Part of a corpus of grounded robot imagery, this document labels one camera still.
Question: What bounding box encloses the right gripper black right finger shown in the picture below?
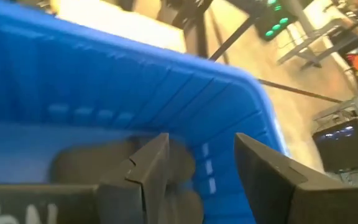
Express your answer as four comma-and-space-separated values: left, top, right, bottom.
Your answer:
234, 133, 358, 224

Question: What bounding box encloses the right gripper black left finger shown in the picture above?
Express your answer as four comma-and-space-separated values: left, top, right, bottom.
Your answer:
97, 133, 171, 224

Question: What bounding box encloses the black slide sandal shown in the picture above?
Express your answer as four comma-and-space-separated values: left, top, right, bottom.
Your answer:
48, 136, 205, 224

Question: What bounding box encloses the blue plastic bin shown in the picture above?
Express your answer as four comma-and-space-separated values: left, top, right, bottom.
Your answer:
0, 0, 290, 224

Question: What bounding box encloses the black utility cart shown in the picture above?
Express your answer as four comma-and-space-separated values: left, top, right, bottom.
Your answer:
311, 86, 358, 187

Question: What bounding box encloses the black aluminium table frame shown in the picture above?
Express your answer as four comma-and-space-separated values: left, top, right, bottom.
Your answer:
154, 0, 217, 60

